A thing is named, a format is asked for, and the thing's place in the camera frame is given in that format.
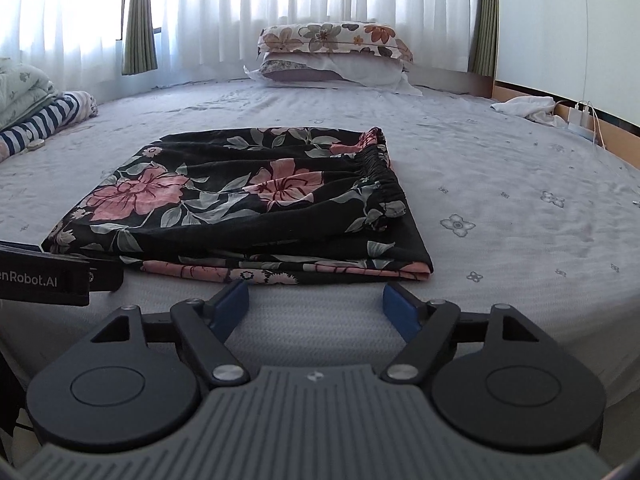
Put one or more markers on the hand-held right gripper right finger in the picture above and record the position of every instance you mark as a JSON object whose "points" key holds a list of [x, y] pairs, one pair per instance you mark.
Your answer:
{"points": [[400, 312]]}

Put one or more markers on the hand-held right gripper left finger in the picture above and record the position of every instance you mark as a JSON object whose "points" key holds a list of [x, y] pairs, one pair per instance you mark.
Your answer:
{"points": [[232, 306]]}

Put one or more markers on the black floral pants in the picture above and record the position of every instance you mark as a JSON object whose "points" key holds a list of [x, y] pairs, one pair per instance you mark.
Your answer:
{"points": [[240, 210]]}

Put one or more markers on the bed with grey patterned sheet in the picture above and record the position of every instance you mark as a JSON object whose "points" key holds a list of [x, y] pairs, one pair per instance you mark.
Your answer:
{"points": [[500, 200]]}

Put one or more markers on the blue striped cloth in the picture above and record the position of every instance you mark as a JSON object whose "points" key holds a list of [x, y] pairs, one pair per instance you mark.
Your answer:
{"points": [[50, 120]]}

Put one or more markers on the pale folded quilt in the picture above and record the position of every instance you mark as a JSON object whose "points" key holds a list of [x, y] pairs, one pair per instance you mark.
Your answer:
{"points": [[22, 90]]}

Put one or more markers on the white crumpled cloth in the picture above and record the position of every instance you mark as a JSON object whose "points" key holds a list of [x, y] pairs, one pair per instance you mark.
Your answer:
{"points": [[527, 109]]}

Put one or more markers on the white pillow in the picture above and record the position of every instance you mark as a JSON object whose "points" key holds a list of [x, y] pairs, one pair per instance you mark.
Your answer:
{"points": [[360, 72]]}

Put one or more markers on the white charger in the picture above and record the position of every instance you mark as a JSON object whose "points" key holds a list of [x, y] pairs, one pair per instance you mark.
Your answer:
{"points": [[577, 119]]}

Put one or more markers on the green curtain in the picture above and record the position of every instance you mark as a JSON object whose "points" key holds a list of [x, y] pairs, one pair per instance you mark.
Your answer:
{"points": [[484, 20], [141, 25]]}

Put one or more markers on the floral pillow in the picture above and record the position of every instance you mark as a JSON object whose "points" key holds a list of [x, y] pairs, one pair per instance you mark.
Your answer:
{"points": [[335, 37]]}

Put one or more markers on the white sheer curtain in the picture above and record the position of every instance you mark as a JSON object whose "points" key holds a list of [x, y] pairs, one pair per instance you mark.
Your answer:
{"points": [[300, 10]]}

